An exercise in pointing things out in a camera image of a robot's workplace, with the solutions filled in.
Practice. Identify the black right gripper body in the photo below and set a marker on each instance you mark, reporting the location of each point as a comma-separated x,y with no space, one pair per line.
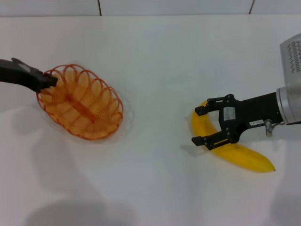
254,111

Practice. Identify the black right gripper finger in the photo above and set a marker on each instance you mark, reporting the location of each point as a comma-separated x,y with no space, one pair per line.
212,104
211,141

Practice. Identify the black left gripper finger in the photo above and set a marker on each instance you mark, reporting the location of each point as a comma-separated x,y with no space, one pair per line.
50,80
43,89

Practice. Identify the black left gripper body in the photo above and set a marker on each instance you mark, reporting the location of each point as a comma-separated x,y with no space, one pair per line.
18,74

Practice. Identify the yellow plastic banana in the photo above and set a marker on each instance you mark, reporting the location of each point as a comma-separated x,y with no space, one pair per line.
237,154

